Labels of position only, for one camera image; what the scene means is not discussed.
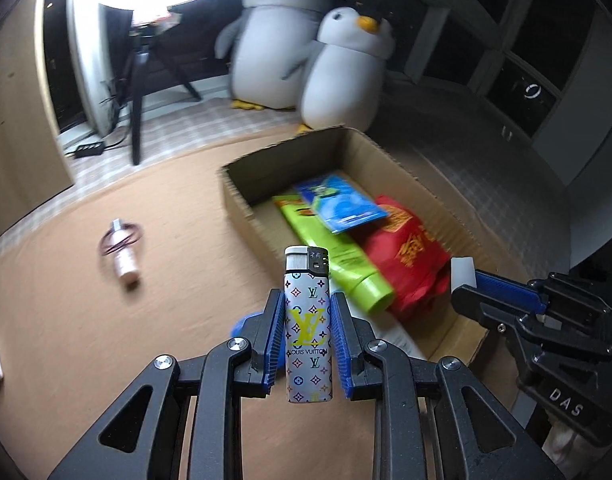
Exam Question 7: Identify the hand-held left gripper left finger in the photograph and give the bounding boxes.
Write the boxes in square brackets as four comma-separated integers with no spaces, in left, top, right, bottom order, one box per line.
[46,287,287,480]

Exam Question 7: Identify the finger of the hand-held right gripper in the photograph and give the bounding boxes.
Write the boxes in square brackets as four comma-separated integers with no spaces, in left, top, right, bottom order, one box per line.
[473,269,549,313]
[451,284,525,341]

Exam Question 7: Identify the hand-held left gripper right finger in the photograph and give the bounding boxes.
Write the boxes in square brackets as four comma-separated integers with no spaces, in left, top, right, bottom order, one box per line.
[330,291,566,480]

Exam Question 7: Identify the white patterned lighter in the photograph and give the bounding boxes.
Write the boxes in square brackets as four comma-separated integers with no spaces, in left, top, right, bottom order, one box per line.
[284,245,333,405]

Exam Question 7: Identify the small white block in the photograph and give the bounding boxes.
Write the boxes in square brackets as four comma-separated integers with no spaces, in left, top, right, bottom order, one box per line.
[451,256,477,292]

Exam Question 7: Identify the green tube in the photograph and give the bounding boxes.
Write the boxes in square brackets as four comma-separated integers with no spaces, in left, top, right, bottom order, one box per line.
[272,194,394,317]

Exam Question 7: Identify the red printed fabric bag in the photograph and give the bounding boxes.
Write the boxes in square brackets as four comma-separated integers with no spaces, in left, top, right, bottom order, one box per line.
[361,195,454,321]

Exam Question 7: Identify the blue packet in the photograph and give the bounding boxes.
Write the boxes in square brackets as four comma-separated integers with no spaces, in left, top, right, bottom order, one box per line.
[292,172,389,235]

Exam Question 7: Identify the cardboard box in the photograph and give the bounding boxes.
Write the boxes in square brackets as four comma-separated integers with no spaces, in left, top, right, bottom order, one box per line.
[218,126,531,368]

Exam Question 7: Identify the small white bottle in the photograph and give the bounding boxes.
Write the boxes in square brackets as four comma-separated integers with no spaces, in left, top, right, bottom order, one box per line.
[108,217,141,288]

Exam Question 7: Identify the person's right forearm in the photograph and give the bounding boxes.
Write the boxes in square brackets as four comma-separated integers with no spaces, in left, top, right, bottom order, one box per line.
[538,410,601,480]

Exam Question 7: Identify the checked bed sheet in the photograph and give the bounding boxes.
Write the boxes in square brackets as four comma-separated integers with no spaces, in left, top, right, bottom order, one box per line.
[0,92,576,271]

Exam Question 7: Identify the black tripod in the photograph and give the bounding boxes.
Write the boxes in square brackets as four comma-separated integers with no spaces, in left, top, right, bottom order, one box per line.
[121,25,203,167]

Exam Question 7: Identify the small grey penguin plush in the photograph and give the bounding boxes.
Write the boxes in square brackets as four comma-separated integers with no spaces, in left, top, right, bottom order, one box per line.
[283,6,397,133]

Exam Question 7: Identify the large grey penguin plush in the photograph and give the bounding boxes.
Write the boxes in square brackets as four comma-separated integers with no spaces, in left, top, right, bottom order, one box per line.
[216,0,334,112]

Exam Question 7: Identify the large wooden board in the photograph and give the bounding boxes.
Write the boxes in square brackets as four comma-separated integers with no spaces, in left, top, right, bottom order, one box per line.
[0,0,77,251]

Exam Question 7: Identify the maroon hair tie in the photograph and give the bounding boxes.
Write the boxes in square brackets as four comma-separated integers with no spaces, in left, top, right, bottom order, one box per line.
[98,222,144,256]

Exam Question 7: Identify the grey window frame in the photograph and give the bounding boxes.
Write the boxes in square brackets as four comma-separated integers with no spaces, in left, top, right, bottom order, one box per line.
[396,0,612,186]

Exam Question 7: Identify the black cables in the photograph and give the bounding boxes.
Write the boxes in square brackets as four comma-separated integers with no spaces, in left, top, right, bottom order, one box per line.
[101,80,132,148]

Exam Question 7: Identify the white window frame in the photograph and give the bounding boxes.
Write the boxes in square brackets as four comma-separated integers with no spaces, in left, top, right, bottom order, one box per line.
[66,0,122,136]

